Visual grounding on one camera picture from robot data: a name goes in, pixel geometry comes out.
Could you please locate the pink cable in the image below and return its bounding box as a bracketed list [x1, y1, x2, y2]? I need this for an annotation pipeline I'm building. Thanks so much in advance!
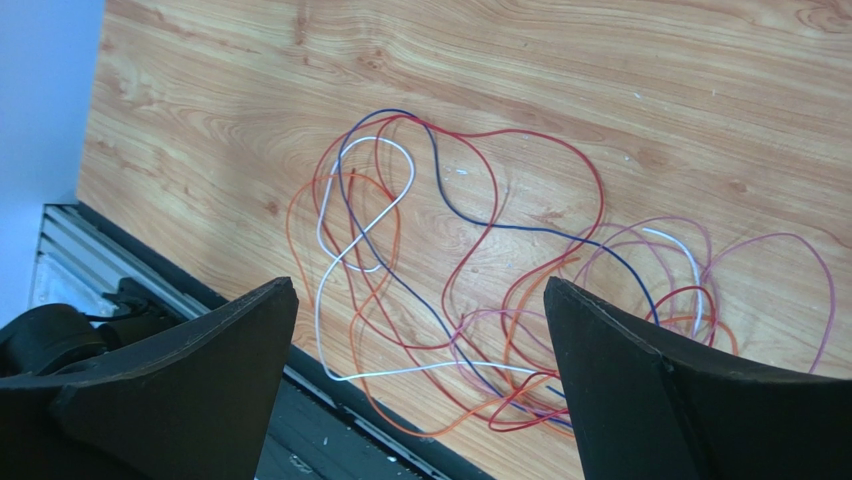
[449, 216, 837, 427]

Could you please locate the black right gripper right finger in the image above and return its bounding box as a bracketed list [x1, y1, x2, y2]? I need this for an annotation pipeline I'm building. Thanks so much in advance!
[543, 277, 851, 479]

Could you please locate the white cable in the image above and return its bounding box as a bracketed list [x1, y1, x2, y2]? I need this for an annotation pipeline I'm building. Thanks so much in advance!
[314, 136, 704, 382]

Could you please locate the orange cable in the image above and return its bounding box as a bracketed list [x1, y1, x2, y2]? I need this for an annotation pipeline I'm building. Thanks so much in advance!
[286, 172, 739, 439]

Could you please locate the aluminium frame rail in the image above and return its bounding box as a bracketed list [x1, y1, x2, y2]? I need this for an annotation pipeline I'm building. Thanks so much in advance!
[31, 205, 486, 479]

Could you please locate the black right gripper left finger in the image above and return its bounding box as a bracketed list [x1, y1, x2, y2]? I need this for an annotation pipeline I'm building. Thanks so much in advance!
[1, 277, 299, 479]

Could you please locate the blue cable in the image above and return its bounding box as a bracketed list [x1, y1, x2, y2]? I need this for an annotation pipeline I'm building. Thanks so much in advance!
[337, 109, 661, 430]

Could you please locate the red cable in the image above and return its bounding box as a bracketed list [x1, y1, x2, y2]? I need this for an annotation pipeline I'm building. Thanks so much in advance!
[311, 113, 718, 434]

